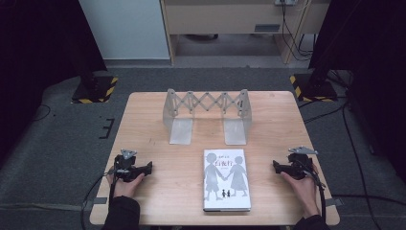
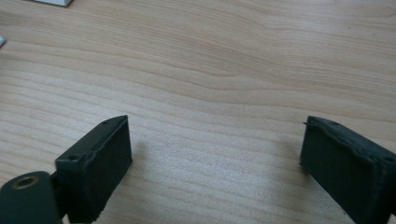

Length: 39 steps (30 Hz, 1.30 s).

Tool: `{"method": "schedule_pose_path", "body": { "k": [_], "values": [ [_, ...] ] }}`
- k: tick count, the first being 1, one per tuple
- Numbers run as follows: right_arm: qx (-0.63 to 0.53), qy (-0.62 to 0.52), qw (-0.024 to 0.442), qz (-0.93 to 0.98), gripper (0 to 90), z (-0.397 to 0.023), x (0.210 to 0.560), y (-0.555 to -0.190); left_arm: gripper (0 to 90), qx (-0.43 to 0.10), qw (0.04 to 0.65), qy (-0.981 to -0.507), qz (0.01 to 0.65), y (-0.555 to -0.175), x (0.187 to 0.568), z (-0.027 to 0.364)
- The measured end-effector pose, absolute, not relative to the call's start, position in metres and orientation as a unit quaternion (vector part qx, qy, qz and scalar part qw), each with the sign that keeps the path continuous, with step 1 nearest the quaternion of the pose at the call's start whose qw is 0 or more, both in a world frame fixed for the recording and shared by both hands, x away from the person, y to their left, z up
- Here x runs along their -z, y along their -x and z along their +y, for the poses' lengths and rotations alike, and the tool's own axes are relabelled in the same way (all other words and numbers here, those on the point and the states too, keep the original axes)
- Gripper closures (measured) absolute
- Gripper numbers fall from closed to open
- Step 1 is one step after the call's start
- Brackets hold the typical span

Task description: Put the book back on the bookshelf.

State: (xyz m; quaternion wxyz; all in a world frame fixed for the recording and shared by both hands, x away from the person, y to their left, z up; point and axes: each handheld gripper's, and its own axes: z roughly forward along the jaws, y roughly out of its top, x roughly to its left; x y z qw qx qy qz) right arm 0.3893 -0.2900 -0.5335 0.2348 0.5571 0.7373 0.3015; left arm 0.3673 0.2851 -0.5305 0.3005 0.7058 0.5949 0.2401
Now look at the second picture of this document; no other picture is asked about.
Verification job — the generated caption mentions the white flat object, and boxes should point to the white flat object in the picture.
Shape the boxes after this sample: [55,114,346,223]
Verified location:
[22,0,75,7]

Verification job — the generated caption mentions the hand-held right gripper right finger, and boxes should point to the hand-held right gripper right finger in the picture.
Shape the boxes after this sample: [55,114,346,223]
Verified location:
[299,115,396,224]

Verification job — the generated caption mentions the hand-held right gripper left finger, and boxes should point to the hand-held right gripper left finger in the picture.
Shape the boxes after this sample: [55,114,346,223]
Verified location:
[55,115,134,224]

